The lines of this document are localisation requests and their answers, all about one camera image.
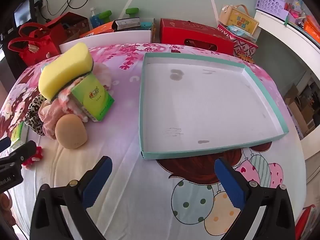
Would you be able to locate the teal rimmed white tray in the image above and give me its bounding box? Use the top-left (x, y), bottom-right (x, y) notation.
top-left (139, 52), bottom-right (289, 160)

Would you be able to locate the black and white box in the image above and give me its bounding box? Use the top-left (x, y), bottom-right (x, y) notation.
top-left (112, 17), bottom-right (141, 32)

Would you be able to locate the yellow sponge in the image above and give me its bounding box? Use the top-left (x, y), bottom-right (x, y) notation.
top-left (38, 42), bottom-right (94, 100)

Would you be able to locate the blue wet wipes pack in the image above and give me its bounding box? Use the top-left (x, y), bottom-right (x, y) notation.
top-left (226, 25), bottom-right (258, 43)

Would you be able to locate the small green packet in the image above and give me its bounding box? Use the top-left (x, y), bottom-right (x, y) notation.
top-left (10, 121), bottom-right (29, 150)

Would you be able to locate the dark red open box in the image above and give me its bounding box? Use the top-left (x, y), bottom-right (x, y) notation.
top-left (46, 12), bottom-right (90, 43)

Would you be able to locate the leopard print scrunchie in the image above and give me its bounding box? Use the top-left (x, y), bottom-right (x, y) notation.
top-left (24, 95), bottom-right (48, 137)

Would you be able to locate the white shelf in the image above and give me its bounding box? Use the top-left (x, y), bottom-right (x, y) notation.
top-left (255, 9), bottom-right (320, 160)

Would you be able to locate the pink white striped fuzzy sock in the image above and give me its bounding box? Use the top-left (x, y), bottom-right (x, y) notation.
top-left (54, 76), bottom-right (90, 123)

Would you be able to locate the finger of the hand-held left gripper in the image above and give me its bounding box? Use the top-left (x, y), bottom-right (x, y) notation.
top-left (0, 140), bottom-right (38, 167)
top-left (0, 137), bottom-right (12, 153)

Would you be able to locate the beige makeup sponge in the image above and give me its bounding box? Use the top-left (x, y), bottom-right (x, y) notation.
top-left (55, 114), bottom-right (88, 150)

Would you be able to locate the black monitor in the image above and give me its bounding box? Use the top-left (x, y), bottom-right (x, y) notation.
top-left (14, 0), bottom-right (32, 27)

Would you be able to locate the printed blanket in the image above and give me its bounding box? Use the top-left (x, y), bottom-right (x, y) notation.
top-left (0, 44), bottom-right (307, 240)

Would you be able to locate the cardboard box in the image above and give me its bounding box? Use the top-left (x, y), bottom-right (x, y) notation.
top-left (285, 80), bottom-right (318, 141)

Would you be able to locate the blue liquid bottle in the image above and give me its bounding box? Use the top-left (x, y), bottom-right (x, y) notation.
top-left (89, 7), bottom-right (101, 29)

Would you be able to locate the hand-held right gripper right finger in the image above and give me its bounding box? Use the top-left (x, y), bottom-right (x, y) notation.
top-left (214, 157), bottom-right (296, 240)

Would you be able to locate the red scrunchie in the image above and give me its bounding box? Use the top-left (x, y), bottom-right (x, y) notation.
top-left (22, 146), bottom-right (43, 170)

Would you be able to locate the red felt bag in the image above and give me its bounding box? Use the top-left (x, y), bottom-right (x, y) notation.
top-left (8, 22), bottom-right (62, 67)

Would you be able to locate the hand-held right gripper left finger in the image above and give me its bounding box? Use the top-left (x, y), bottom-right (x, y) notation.
top-left (29, 156), bottom-right (113, 240)

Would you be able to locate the red gift box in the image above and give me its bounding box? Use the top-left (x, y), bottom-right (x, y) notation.
top-left (160, 18), bottom-right (235, 56)

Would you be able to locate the yellow gift box with handle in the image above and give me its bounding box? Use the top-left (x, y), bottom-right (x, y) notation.
top-left (219, 4), bottom-right (259, 36)

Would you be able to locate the red patterned tin box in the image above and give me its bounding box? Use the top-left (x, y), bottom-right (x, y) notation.
top-left (217, 24), bottom-right (259, 61)

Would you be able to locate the green dumbbell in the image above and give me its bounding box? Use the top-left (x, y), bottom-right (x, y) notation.
top-left (125, 7), bottom-right (140, 19)
top-left (98, 10), bottom-right (112, 26)

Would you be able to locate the pale pink fuzzy cloth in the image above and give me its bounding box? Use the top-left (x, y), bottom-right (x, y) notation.
top-left (92, 62), bottom-right (112, 91)

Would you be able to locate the orange box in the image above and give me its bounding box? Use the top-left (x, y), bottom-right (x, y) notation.
top-left (80, 21), bottom-right (116, 38)

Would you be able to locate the green tissue packet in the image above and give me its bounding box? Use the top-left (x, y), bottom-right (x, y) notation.
top-left (71, 73), bottom-right (115, 122)

